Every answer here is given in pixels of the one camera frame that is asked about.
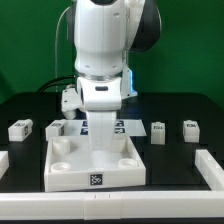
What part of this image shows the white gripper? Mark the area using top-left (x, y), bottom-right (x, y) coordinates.
top-left (85, 109), bottom-right (118, 153)

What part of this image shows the white marker sheet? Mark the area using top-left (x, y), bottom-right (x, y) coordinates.
top-left (65, 119), bottom-right (146, 136)

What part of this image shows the grey camera cable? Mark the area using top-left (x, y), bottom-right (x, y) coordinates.
top-left (54, 8), bottom-right (69, 93)

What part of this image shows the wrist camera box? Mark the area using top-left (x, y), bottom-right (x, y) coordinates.
top-left (61, 88), bottom-right (85, 120)

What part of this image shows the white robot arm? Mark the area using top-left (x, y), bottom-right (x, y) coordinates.
top-left (68, 0), bottom-right (161, 150)

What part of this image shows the white front fence rail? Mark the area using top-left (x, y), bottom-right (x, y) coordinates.
top-left (0, 191), bottom-right (224, 220)

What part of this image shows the black cable bundle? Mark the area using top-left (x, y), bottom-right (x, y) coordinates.
top-left (36, 75), bottom-right (77, 94)

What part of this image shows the white square tabletop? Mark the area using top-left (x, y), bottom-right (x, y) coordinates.
top-left (44, 134), bottom-right (146, 192)

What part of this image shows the white left fence rail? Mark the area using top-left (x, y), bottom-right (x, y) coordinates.
top-left (0, 151), bottom-right (9, 179)

